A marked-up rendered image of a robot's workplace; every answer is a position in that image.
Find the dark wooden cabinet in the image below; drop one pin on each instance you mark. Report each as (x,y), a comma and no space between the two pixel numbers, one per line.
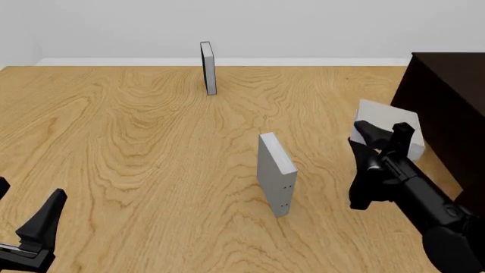
(443,94)

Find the white book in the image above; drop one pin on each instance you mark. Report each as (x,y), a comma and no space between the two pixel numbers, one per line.
(386,116)

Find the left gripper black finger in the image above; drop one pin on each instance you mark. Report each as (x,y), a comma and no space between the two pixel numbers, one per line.
(43,220)
(3,186)

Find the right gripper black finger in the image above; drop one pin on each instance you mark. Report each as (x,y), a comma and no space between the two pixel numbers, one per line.
(373,133)
(365,182)

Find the grey standing book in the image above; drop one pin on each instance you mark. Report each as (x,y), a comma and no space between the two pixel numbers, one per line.
(270,173)

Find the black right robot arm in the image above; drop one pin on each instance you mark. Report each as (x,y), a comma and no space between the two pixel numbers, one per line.
(447,224)

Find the black-edged standing book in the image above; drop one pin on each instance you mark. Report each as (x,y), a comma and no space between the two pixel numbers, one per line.
(208,68)

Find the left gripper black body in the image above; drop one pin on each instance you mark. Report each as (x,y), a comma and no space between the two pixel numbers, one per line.
(26,260)

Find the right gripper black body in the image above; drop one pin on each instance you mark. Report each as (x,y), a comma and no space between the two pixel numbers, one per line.
(396,169)

